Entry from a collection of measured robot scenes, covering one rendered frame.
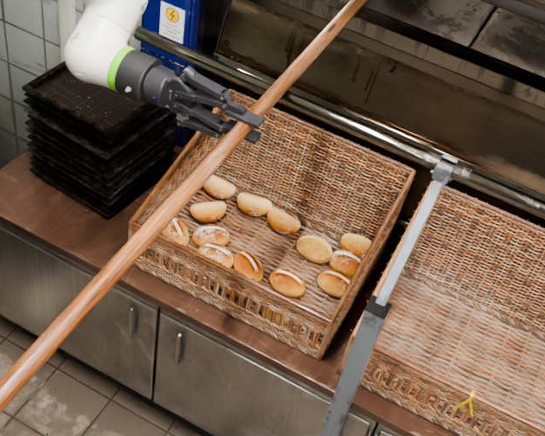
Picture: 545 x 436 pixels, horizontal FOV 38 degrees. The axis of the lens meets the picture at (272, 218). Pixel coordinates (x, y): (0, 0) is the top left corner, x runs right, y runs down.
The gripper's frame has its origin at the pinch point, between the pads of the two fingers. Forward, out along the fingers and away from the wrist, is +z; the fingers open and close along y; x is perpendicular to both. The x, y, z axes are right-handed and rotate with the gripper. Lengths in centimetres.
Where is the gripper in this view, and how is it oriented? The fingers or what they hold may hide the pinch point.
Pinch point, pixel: (243, 124)
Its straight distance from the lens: 151.8
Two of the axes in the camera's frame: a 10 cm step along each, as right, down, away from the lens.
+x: -4.5, 5.8, -6.7
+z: 8.8, 4.2, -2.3
